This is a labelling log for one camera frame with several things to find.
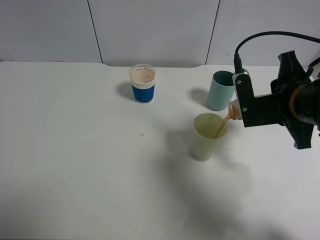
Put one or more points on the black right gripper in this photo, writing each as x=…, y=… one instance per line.
x=297, y=99

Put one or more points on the clear plastic drink bottle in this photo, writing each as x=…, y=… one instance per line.
x=234, y=110

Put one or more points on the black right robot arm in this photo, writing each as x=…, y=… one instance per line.
x=310, y=70

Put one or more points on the teal plastic cup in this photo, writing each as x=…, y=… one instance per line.
x=221, y=90

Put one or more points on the pale green plastic cup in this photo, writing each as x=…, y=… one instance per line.
x=206, y=135

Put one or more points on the blue sleeved paper cup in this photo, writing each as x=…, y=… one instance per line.
x=142, y=78

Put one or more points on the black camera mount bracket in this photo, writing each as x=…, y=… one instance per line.
x=255, y=110

